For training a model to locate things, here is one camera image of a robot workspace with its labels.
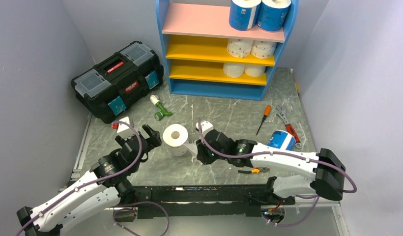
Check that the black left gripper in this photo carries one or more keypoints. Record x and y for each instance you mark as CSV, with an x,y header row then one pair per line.
x,y
154,140

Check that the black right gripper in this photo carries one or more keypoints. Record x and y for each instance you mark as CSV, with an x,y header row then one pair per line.
x,y
201,155

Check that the plain white roll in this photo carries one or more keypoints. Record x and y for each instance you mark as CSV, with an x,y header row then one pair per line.
x,y
254,70
233,70

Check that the white dotted roll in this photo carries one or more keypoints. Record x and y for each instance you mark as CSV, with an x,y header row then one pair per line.
x,y
239,48

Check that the blue cartoon roll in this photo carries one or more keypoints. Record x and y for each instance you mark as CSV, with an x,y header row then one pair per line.
x,y
272,14

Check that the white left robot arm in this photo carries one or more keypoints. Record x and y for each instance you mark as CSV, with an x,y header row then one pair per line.
x,y
104,185

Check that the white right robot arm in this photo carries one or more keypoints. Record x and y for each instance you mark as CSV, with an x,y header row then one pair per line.
x,y
321,173

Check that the blue shelf unit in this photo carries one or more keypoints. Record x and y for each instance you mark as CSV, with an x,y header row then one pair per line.
x,y
194,40

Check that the green pipe valve fitting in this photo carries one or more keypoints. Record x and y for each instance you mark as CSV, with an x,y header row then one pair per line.
x,y
163,112

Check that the black toolbox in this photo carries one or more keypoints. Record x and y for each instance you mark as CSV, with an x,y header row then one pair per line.
x,y
115,84

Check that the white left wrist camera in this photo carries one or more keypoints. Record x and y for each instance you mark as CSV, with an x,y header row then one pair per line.
x,y
123,130

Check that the orange handled pliers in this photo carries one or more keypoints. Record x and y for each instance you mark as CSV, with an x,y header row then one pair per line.
x,y
255,170

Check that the orange handled screwdriver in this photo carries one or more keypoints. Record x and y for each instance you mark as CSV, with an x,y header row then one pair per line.
x,y
264,117

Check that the red handled adjustable wrench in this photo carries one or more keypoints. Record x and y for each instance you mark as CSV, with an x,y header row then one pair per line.
x,y
281,113

